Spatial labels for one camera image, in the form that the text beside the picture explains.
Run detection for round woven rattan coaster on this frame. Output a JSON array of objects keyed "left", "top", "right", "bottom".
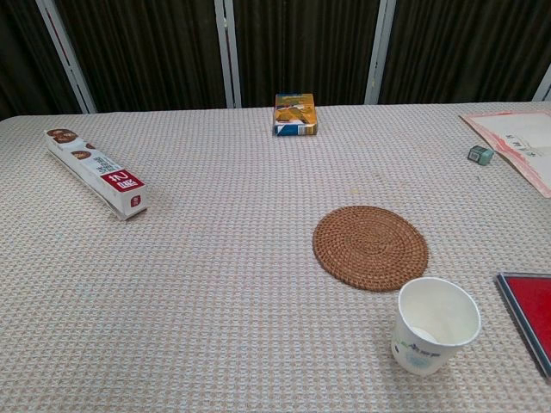
[{"left": 313, "top": 205, "right": 430, "bottom": 293}]

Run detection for white screen frame post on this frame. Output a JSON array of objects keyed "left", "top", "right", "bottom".
[
  {"left": 214, "top": 0, "right": 243, "bottom": 109},
  {"left": 531, "top": 64, "right": 551, "bottom": 102},
  {"left": 34, "top": 0, "right": 97, "bottom": 114},
  {"left": 364, "top": 0, "right": 398, "bottom": 105}
]

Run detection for pink bordered paper certificate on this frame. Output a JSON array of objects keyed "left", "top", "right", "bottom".
[{"left": 459, "top": 108, "right": 551, "bottom": 199}]

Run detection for checkered beige tablecloth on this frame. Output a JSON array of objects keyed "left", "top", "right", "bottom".
[{"left": 0, "top": 101, "right": 551, "bottom": 413}]

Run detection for long white red snack box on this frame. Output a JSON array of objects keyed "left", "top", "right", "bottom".
[{"left": 45, "top": 127, "right": 148, "bottom": 222}]

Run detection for orange blue small carton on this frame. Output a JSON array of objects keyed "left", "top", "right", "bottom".
[{"left": 274, "top": 93, "right": 319, "bottom": 137}]

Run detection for white paper cup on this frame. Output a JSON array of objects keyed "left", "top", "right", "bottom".
[{"left": 390, "top": 277, "right": 481, "bottom": 377}]

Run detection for red pad with dark frame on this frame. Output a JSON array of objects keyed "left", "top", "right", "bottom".
[{"left": 494, "top": 272, "right": 551, "bottom": 380}]

